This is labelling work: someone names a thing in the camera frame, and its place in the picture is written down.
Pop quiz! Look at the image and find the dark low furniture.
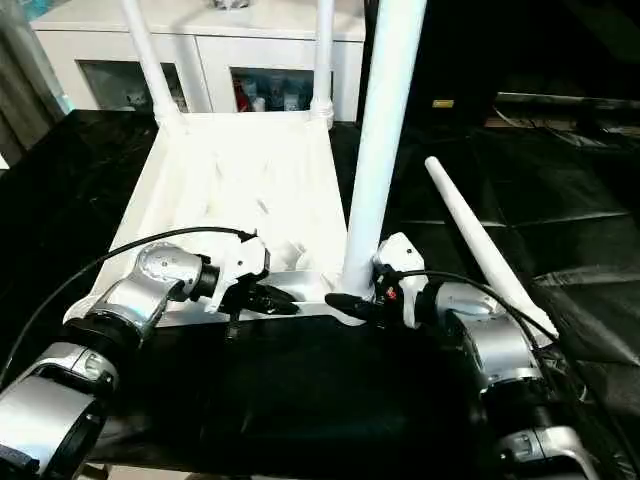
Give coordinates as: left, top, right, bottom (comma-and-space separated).
492, 91, 640, 146

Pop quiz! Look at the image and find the white display cabinet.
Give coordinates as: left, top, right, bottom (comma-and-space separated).
28, 0, 370, 124

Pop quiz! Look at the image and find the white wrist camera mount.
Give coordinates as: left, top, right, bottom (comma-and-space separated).
374, 232, 427, 330
202, 233, 272, 315

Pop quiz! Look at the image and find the grey curtain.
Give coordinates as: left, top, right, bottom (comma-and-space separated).
0, 0, 69, 166

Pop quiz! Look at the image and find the white plastic table leg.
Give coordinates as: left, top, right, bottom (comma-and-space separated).
309, 0, 338, 126
341, 0, 429, 304
121, 0, 182, 127
423, 156, 560, 342

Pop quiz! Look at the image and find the black cabinet with gold label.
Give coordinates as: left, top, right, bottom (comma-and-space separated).
359, 0, 499, 132

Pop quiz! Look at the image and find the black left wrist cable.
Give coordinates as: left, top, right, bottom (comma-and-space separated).
0, 227, 259, 384

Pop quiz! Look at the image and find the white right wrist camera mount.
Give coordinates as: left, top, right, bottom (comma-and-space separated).
374, 232, 427, 330

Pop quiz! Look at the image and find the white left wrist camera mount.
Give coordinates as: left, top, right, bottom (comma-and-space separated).
202, 233, 272, 315

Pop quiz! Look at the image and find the white plastic table top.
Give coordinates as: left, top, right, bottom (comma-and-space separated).
62, 110, 372, 329

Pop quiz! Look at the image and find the black mat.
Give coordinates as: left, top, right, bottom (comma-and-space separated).
0, 108, 640, 480

